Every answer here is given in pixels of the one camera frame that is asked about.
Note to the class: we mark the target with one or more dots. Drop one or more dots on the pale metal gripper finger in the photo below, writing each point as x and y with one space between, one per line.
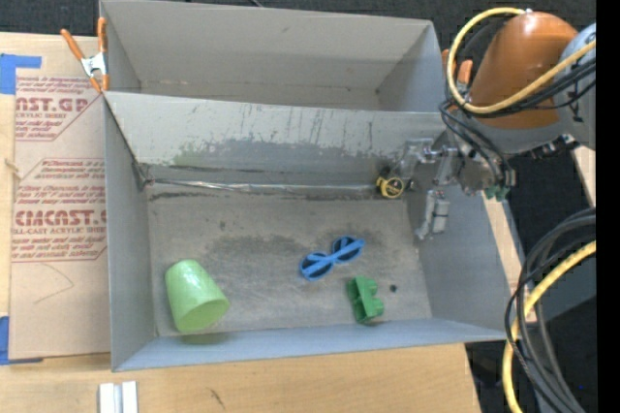
438 214
415 154

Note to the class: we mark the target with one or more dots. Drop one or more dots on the blue sunglasses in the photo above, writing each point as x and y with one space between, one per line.
319 263

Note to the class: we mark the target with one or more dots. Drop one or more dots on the yellow and black tape measure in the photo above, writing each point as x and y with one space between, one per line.
390 186

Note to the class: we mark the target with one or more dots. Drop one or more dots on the light green plastic cup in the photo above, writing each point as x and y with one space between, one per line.
194 295

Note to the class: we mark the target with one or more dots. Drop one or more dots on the green toy block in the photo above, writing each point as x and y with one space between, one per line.
364 300

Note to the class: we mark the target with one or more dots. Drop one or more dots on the brown cardboard board red print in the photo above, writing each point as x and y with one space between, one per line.
58 295

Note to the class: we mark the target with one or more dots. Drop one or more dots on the grey metal bin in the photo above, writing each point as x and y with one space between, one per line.
271 227

